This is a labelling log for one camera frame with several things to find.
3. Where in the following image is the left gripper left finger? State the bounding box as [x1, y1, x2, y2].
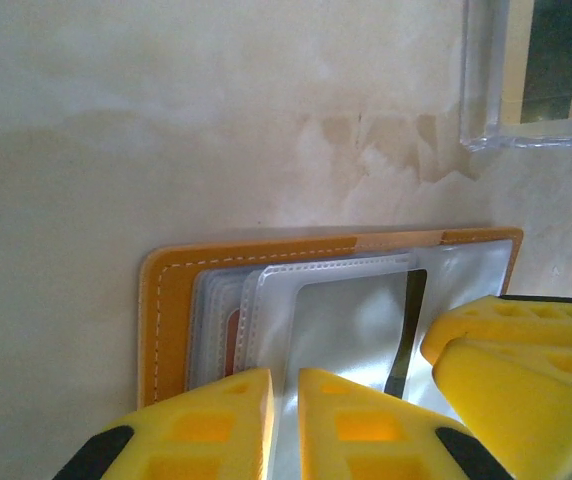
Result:
[51, 367, 275, 480]

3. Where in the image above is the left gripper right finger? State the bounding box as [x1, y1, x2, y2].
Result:
[297, 367, 516, 480]

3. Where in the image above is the orange leather card holder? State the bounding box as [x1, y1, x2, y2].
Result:
[137, 227, 525, 409]

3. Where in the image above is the clear acrylic card stand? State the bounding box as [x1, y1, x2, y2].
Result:
[458, 0, 572, 154]

